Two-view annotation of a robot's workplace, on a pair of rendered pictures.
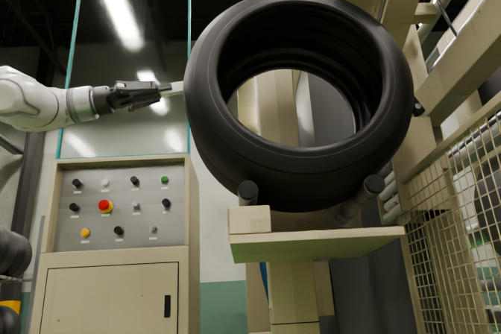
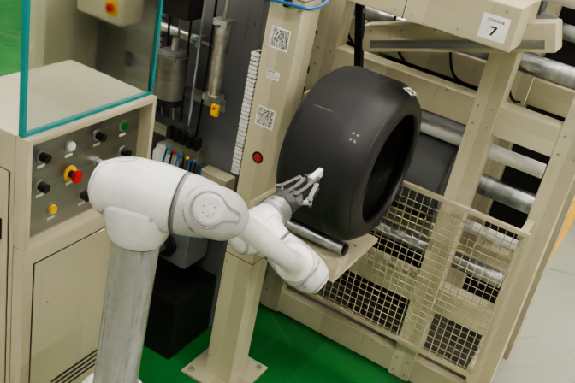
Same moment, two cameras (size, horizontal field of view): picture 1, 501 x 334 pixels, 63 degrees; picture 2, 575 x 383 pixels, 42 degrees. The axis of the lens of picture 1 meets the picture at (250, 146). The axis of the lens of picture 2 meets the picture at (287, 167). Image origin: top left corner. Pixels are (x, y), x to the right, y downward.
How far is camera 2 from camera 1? 2.64 m
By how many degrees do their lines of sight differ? 77
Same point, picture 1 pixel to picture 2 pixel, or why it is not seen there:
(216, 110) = (357, 215)
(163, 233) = not seen: hidden behind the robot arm
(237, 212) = (339, 265)
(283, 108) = (296, 101)
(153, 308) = not seen: hidden behind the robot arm
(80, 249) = (46, 226)
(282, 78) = (304, 70)
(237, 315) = not seen: outside the picture
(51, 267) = (37, 261)
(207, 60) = (364, 179)
